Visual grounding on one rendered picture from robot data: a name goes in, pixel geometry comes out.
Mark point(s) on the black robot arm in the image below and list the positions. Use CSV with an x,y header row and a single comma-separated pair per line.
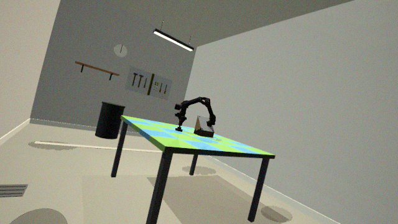
x,y
187,103

